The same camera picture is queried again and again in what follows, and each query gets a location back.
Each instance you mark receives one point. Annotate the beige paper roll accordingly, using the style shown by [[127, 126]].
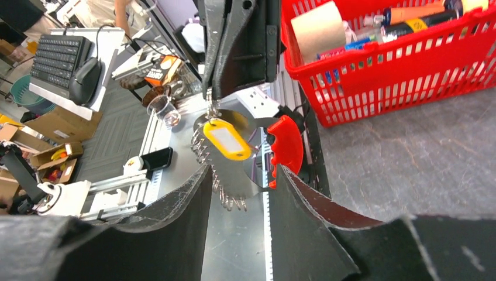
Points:
[[319, 30]]

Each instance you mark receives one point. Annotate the clear glass cup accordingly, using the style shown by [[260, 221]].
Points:
[[163, 109]]

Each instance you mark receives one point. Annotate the white device on rail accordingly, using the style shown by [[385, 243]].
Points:
[[62, 199]]

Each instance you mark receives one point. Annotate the orange and blue bottle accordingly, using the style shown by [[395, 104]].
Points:
[[397, 15]]

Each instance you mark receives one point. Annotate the black phone on rail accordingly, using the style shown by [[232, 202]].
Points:
[[159, 159]]

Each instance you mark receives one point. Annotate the clear plastic bottle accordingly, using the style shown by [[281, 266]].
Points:
[[372, 30]]

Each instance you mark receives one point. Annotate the blue snack packet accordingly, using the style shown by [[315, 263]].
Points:
[[357, 45]]

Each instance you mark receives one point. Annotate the yellow tagged keys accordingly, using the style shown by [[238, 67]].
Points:
[[231, 137]]

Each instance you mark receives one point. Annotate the black and yellow can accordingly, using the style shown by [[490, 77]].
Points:
[[418, 24]]

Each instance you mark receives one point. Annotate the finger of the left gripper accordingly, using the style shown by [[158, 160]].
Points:
[[242, 56], [218, 67]]

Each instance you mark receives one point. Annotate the black computer keyboard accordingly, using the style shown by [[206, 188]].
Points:
[[58, 57]]

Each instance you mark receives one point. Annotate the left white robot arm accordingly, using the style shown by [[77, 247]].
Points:
[[258, 103]]

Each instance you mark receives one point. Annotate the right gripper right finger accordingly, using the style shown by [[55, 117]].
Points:
[[314, 238]]

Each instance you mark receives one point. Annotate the red plastic basket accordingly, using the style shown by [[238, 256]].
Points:
[[447, 60]]

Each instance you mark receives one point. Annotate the black computer mouse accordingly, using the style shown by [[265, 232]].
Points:
[[84, 82]]

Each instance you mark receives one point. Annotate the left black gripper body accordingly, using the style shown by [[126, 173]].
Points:
[[274, 46]]

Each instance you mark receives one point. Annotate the cardboard box with items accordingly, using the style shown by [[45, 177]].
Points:
[[57, 165]]

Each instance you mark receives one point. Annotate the yellow tape roll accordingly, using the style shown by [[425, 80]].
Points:
[[466, 5]]

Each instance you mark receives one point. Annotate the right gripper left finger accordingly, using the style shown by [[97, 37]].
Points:
[[36, 247]]

